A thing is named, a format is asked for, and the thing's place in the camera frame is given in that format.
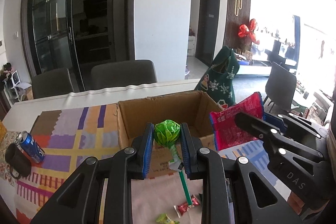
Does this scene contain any green knitted Christmas bag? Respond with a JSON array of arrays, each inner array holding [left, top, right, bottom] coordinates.
[[195, 46, 240, 109]]

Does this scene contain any blue Pepsi can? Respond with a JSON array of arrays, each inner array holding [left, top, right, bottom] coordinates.
[[18, 131, 45, 164]]

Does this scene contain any red ribbon bow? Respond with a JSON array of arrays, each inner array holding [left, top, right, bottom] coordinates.
[[238, 19, 260, 45]]

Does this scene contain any green small snack packet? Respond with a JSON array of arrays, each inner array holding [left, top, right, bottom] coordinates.
[[155, 213, 180, 224]]

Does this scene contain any black glass cabinet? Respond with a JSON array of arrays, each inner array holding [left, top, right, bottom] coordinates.
[[21, 0, 135, 91]]

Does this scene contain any red wrapped candy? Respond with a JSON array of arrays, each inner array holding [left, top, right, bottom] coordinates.
[[174, 195, 201, 218]]

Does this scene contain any black mug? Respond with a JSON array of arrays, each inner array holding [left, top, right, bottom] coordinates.
[[5, 143, 31, 180]]

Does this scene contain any dark grey dining chair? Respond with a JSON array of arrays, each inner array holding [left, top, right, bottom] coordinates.
[[31, 68, 75, 99], [91, 60, 157, 90]]

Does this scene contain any brown cardboard box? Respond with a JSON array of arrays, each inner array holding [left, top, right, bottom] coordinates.
[[115, 90, 225, 179]]

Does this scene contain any green lollipop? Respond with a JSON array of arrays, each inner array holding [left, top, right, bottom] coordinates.
[[154, 119, 191, 205]]

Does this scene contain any pink red snack bag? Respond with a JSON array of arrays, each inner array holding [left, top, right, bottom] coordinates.
[[210, 92, 264, 151]]

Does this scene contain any colourful patterned tablecloth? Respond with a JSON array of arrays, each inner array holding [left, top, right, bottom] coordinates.
[[1, 92, 276, 223]]

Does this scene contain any dark chair right side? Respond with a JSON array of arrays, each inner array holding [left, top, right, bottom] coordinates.
[[263, 63, 297, 113]]

